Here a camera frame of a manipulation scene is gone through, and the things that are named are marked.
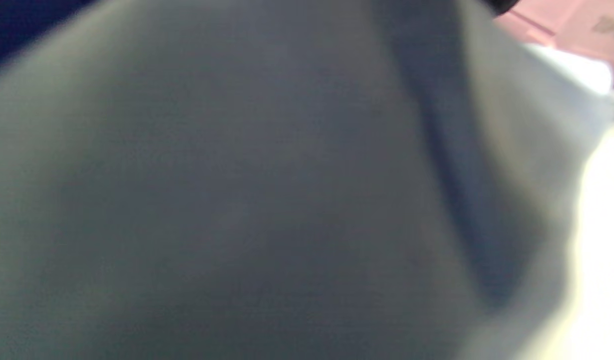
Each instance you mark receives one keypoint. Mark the pink electric iron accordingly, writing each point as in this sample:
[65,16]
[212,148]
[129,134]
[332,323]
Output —
[571,25]

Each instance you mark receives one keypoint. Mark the light blue long-sleeve shirt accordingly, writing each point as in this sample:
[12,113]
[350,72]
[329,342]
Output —
[237,200]

